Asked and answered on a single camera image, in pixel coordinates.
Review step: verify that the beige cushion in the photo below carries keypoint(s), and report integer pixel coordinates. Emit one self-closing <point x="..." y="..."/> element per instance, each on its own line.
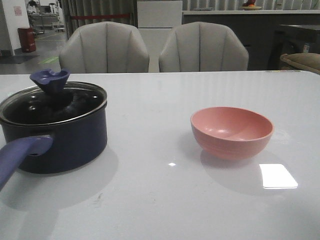
<point x="302" y="61"/>

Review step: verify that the red barrier belt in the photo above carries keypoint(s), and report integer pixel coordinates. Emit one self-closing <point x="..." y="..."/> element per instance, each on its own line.
<point x="99" y="17"/>

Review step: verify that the dark appliance cabinet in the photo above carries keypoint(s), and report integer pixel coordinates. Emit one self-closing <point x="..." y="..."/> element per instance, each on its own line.
<point x="293" y="39"/>

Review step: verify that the dark kitchen counter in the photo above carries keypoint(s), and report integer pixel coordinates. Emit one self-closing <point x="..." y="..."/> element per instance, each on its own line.
<point x="256" y="29"/>

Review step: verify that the glass lid blue knob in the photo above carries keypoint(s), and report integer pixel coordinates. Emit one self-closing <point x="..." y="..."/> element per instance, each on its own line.
<point x="52" y="100"/>

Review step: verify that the right grey upholstered chair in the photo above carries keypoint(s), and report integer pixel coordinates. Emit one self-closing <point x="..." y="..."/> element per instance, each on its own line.
<point x="202" y="47"/>

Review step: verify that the dark blue saucepan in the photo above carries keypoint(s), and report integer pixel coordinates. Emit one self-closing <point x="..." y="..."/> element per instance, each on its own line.
<point x="53" y="148"/>

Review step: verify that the white refrigerator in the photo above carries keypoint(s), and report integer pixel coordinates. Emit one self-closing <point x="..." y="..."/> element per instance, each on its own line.
<point x="155" y="19"/>

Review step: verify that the left grey upholstered chair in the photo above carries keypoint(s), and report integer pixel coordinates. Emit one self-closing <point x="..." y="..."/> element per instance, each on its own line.
<point x="105" y="47"/>

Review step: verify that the pink bowl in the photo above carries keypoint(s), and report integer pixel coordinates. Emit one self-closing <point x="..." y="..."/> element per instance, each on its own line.
<point x="231" y="133"/>

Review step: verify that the red bin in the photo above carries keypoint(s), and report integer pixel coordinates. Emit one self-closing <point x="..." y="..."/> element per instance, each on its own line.
<point x="27" y="40"/>

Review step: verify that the grey upholstered chair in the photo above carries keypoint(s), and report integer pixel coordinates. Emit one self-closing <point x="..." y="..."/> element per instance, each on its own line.
<point x="105" y="47"/>
<point x="202" y="47"/>

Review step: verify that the fruit plate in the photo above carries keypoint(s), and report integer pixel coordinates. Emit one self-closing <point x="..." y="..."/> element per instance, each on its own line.
<point x="250" y="5"/>

